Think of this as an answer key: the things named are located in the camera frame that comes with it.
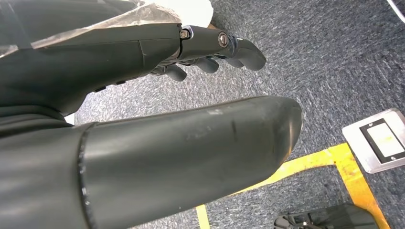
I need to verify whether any clear plastic wrap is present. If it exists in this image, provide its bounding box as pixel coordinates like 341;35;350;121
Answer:
0;0;182;59

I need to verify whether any black robot foot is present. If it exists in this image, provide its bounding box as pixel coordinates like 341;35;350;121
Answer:
273;203;379;229

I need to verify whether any white cable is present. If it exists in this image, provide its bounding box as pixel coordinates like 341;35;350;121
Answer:
386;0;405;23

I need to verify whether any white desk side panel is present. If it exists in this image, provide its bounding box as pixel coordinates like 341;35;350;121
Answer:
139;0;214;29

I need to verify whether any yellow floor tape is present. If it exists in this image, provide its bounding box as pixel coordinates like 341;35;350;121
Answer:
195;143;391;229

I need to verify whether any steel floor socket plate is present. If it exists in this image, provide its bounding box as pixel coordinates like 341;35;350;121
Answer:
341;107;405;174

